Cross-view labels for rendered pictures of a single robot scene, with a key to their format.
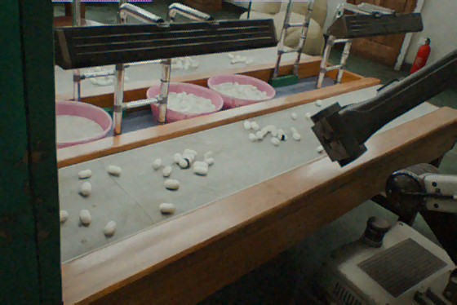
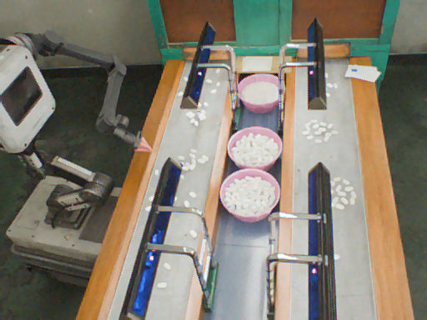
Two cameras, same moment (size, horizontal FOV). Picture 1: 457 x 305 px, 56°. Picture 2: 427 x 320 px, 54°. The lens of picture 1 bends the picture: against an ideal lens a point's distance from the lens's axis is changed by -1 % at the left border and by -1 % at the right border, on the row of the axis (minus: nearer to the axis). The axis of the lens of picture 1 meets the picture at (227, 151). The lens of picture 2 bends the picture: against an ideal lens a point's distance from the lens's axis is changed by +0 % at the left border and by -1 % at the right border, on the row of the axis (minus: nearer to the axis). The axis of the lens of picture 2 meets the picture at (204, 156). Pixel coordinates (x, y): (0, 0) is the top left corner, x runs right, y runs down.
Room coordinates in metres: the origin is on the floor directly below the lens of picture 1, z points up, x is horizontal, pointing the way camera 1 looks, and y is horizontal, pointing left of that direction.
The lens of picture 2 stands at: (2.58, -0.64, 2.29)
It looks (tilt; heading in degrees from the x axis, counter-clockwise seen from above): 47 degrees down; 155
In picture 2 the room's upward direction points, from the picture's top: 11 degrees counter-clockwise
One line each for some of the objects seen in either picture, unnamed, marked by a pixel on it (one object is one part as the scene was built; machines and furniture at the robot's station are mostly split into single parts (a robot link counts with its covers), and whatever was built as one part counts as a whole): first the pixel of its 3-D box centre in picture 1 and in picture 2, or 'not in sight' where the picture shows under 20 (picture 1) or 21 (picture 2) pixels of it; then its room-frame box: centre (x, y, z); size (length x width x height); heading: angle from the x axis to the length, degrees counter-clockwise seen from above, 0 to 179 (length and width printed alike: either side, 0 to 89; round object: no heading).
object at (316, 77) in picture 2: not in sight; (316, 59); (1.38, 0.57, 1.08); 0.62 x 0.08 x 0.07; 138
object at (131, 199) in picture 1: (286, 138); (182, 174); (1.29, -0.19, 0.73); 1.81 x 0.30 x 0.02; 138
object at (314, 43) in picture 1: (288, 34); not in sight; (4.37, -0.39, 0.40); 0.74 x 0.56 x 0.38; 141
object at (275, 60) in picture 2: not in sight; (263, 64); (0.91, 0.62, 0.77); 0.33 x 0.15 x 0.01; 48
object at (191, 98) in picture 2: (184, 37); (198, 62); (1.01, 0.15, 1.08); 0.62 x 0.08 x 0.07; 138
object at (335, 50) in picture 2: not in sight; (323, 50); (1.09, 0.90, 0.83); 0.30 x 0.06 x 0.07; 48
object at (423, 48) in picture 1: (421, 57); not in sight; (5.18, -2.07, 0.25); 0.18 x 0.14 x 0.49; 141
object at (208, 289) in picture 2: (352, 60); (183, 259); (1.79, -0.44, 0.90); 0.20 x 0.19 x 0.45; 138
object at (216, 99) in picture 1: (184, 108); (254, 152); (1.40, 0.18, 0.72); 0.27 x 0.27 x 0.10
